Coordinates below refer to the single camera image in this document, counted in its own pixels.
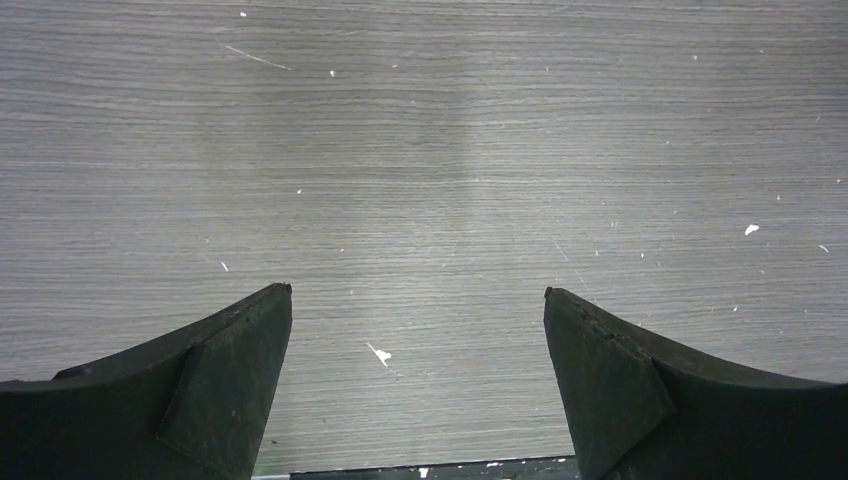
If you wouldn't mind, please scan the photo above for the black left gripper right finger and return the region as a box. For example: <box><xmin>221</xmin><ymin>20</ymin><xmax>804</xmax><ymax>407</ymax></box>
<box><xmin>543</xmin><ymin>287</ymin><xmax>847</xmax><ymax>479</ymax></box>

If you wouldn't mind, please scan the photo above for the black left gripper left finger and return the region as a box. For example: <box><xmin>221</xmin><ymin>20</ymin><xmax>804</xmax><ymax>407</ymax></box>
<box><xmin>1</xmin><ymin>283</ymin><xmax>293</xmax><ymax>479</ymax></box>

